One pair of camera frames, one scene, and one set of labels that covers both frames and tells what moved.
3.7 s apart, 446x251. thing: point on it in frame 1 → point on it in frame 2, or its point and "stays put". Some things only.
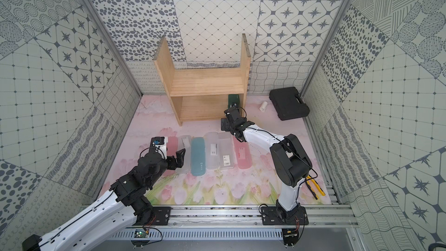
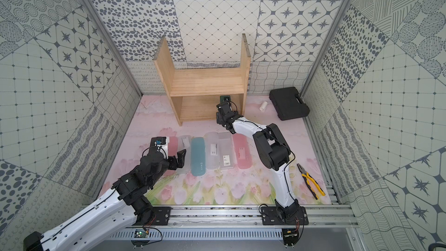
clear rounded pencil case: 184,142 stays put
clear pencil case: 212,150 stays put
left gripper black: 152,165 stays put
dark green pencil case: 233,98 → 222,98
